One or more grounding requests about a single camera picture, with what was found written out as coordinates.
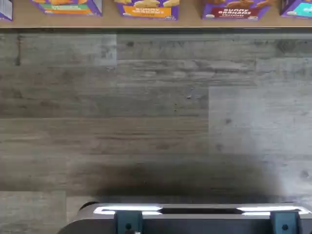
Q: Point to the purple box magenta patch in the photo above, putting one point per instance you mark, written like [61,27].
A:
[6,9]

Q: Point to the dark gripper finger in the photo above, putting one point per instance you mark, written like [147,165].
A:
[128,223]
[285,223]

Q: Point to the purple box green patch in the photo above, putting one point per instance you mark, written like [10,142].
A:
[65,7]

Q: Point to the wooden shelf board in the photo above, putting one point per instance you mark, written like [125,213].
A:
[156,24]

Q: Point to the purple box teal patch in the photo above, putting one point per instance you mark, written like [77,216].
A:
[297,9]

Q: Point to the purple box orange patch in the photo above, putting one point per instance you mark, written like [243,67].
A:
[146,11]

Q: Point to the purple box brown patch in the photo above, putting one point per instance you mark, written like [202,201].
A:
[231,12]

